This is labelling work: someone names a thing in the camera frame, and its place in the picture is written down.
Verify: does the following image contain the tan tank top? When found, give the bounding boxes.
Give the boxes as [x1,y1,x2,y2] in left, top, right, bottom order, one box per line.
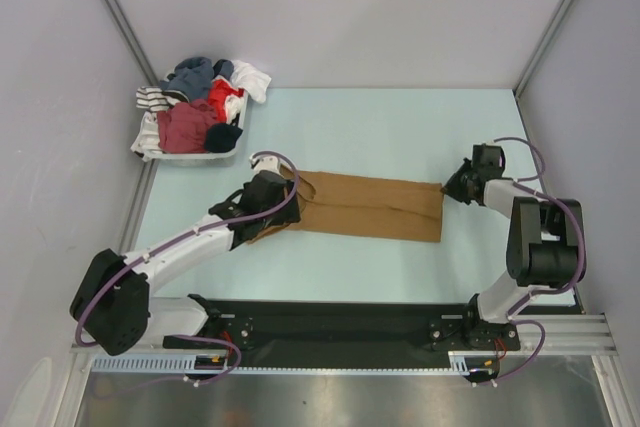
[256,171,444,243]

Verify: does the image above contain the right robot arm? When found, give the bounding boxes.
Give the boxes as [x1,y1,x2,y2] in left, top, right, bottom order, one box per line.
[430,142,586,350]

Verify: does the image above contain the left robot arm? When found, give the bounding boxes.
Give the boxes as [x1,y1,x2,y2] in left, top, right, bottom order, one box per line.
[69,151,301,356]

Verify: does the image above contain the white laundry basket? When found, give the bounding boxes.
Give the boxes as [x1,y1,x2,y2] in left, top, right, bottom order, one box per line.
[131,91,248,165]

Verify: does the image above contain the black garment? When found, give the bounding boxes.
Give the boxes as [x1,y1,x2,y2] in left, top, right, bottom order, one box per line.
[203,123,243,154]

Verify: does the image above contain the maroon garment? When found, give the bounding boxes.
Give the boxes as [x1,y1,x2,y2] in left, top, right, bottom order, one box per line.
[156,100,220,154]

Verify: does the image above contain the white garment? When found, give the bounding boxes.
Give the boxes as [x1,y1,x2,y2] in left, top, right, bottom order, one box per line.
[231,60,272,104]

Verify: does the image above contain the red garment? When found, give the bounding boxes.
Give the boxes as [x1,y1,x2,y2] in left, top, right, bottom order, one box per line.
[207,76,245,116]

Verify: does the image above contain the blue grey garment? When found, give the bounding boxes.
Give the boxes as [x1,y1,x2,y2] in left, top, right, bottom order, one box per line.
[159,57,235,103]

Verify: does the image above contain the striped garment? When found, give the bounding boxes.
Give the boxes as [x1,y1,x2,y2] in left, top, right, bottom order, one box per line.
[135,86,172,112]

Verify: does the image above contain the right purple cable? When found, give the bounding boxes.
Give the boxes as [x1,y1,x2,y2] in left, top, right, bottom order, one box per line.
[469,135,587,388]

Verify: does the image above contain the purple cable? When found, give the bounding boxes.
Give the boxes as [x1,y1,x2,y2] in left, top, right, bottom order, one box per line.
[469,135,587,388]
[73,149,300,389]

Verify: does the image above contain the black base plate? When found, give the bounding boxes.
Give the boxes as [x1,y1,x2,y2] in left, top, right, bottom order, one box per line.
[163,298,520,366]

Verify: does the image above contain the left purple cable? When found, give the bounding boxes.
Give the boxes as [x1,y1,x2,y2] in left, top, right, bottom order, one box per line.
[73,149,300,389]

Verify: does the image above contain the slotted cable duct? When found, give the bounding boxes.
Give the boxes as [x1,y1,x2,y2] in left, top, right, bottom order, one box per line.
[90,351,497,377]

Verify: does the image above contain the aluminium rail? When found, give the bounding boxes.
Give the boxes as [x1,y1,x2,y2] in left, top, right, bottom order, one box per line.
[516,314,618,356]

